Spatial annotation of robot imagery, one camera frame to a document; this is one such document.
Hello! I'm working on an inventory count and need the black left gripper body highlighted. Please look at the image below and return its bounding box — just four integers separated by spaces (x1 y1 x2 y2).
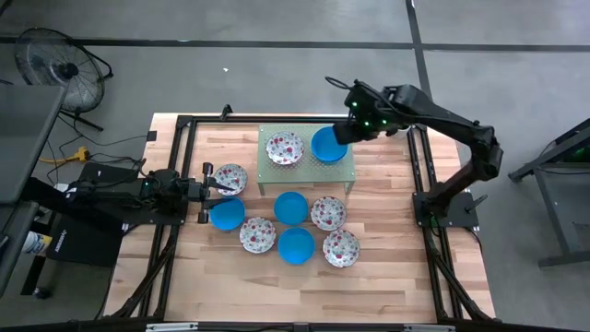
183 161 216 225

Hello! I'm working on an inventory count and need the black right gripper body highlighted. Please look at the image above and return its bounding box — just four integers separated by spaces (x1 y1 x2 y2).
332 81 402 147

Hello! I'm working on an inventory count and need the dark metal table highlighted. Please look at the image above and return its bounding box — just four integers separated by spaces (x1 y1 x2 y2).
507 117 590 269

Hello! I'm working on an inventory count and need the black floor fan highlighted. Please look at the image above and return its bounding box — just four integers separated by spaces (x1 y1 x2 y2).
13 26 114 133

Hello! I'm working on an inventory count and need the floral bowl red outside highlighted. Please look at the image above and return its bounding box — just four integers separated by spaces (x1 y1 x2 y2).
322 229 361 269
310 195 348 232
213 162 249 196
265 130 305 166
239 216 277 255

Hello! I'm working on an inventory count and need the grey desk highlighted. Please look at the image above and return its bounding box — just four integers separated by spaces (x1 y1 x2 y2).
0 84 66 299

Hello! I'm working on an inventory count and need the blue plastic bowl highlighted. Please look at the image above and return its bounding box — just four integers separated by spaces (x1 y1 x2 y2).
273 191 310 227
311 125 350 164
277 226 316 267
209 196 246 231

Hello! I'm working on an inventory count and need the white yellow container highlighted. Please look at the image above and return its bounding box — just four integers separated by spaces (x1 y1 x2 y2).
20 230 54 257

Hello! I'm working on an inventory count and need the yellow power plug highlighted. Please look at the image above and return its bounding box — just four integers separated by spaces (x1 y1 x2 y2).
39 145 91 165

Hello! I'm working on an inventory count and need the silver bracket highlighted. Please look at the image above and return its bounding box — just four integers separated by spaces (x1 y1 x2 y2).
145 322 199 332
403 324 457 332

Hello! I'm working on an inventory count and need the green perforated metal rack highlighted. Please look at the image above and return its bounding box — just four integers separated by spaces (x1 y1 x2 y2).
256 122 358 196

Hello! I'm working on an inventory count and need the black equipment case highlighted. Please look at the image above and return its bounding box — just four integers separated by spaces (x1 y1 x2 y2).
45 160 142 268

